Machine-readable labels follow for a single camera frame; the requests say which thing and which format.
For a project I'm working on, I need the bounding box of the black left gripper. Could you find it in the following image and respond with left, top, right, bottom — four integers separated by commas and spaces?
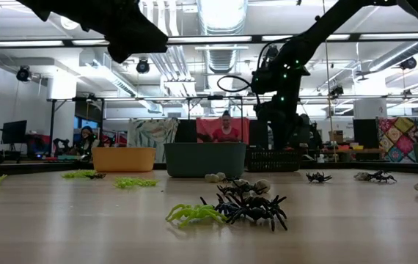
53, 0, 169, 64

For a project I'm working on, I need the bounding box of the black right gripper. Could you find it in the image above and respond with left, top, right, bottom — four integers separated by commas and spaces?
254, 100, 305, 150

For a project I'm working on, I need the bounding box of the black ceiling spotlight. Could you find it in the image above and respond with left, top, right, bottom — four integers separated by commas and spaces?
15, 65, 33, 83
399, 56, 418, 70
329, 84, 345, 98
136, 58, 151, 75

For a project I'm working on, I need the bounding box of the black mesh plastic basket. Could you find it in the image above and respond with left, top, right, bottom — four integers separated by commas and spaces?
245, 148, 304, 173

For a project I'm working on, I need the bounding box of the person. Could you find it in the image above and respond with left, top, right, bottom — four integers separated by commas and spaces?
211, 109, 241, 144
72, 125, 101, 157

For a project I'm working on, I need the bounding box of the cardboard box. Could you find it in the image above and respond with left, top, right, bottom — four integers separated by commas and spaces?
329, 130, 345, 144

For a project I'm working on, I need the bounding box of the black beam with light strips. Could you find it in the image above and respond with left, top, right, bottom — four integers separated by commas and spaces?
0, 32, 418, 49

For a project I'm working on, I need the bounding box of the red fabric backdrop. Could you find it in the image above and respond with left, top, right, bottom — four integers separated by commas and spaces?
196, 117, 250, 144

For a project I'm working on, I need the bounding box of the wooden desk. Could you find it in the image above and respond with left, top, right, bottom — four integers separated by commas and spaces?
320, 146, 388, 162

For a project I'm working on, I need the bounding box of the teal plastic bin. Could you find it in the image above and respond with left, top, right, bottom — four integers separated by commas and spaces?
164, 142, 247, 179

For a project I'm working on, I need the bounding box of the black computer monitor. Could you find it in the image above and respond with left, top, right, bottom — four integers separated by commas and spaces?
1, 120, 29, 145
174, 120, 198, 144
352, 118, 380, 150

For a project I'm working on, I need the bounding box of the leaf print curtain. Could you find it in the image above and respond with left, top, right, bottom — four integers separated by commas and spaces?
127, 117, 180, 164

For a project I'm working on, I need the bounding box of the orange plastic bin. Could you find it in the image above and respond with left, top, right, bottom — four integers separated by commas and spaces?
91, 147, 157, 173

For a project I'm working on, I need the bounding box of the colourful patchwork quilt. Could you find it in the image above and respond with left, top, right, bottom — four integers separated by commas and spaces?
376, 116, 418, 164

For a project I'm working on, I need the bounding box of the thin yellow cord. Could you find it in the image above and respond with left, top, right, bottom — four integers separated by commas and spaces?
321, 21, 338, 163

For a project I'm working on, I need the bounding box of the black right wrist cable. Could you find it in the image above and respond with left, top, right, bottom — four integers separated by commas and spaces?
216, 75, 263, 95

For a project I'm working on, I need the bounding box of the black metal rack frame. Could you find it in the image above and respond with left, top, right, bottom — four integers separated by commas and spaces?
47, 95, 246, 147

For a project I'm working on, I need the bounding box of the black aluminium table frame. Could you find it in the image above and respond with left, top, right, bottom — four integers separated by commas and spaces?
0, 160, 418, 180

